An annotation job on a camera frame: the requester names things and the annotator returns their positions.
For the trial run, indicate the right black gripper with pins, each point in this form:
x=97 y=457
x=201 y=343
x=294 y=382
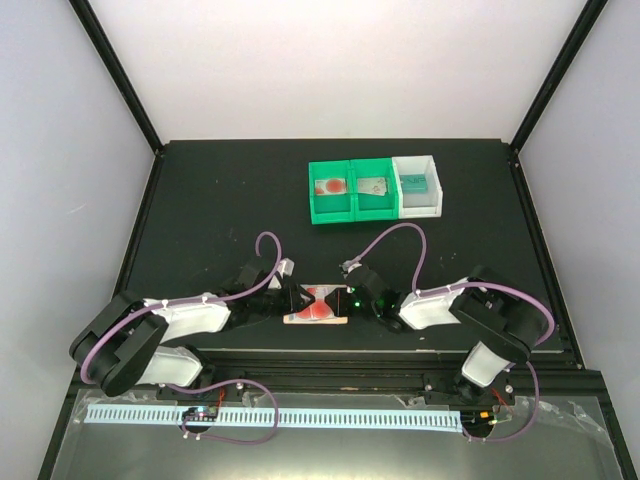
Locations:
x=338 y=306

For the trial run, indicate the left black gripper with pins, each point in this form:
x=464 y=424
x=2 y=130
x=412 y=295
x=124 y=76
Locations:
x=289 y=304

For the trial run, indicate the white card red circles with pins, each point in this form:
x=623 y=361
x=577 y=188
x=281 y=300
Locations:
x=317 y=307

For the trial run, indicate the beige card holder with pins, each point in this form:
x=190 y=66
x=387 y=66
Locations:
x=297 y=320

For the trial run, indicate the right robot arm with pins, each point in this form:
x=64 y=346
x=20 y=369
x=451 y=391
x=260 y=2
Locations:
x=505 y=322

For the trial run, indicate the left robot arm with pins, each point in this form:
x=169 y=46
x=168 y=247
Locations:
x=125 y=345

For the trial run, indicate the red circle card in bin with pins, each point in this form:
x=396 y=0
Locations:
x=330 y=187

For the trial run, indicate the grey patterned card in bin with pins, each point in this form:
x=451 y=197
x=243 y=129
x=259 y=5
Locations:
x=374 y=186

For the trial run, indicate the teal card in bin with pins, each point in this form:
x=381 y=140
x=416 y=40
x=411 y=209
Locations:
x=413 y=183

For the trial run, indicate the left green bin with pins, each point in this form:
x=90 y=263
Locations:
x=331 y=209

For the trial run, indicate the green bin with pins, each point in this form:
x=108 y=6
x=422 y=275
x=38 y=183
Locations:
x=331 y=209
x=375 y=208

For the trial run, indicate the middle green bin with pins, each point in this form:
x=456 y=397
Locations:
x=375 y=208

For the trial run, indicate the white bin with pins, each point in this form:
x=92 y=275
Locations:
x=420 y=194

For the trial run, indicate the left small circuit board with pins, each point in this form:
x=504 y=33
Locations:
x=200 y=414

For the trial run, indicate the small circuit board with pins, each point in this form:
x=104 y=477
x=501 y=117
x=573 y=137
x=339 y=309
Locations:
x=479 y=417
x=200 y=414

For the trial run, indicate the right small circuit board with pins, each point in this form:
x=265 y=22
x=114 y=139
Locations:
x=479 y=417

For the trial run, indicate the white slotted cable duct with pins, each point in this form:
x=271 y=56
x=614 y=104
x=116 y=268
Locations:
x=253 y=417

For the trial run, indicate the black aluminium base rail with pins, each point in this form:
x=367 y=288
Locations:
x=386 y=371

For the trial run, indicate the left black frame post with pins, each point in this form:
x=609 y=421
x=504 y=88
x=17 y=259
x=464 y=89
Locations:
x=105 y=50

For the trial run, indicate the black frame post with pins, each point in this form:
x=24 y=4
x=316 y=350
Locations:
x=105 y=50
x=572 y=45

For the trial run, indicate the right black frame post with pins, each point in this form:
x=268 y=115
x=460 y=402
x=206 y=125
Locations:
x=572 y=45

